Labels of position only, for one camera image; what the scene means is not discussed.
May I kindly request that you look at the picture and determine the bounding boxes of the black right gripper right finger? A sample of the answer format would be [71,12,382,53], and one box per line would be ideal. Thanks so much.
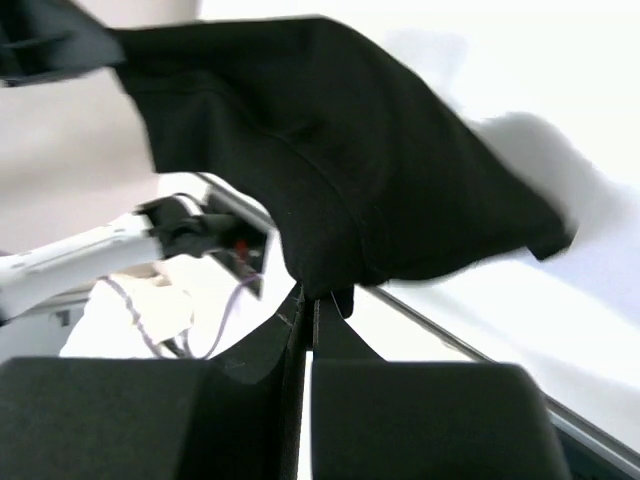
[311,298,570,480]

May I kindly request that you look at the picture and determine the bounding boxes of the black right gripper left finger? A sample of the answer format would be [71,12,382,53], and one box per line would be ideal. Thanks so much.
[1,288,305,480]

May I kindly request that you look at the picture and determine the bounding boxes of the black skirt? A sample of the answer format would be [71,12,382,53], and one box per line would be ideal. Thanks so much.
[1,1,574,299]

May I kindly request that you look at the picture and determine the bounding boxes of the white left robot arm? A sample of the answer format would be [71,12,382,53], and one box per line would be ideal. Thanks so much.
[1,194,207,325]

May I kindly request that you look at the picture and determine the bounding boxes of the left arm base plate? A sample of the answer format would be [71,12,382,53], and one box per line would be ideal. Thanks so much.
[205,188,267,298]

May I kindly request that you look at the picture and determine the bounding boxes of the aluminium table edge rail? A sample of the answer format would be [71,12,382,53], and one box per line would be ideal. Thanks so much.
[194,172,640,471]

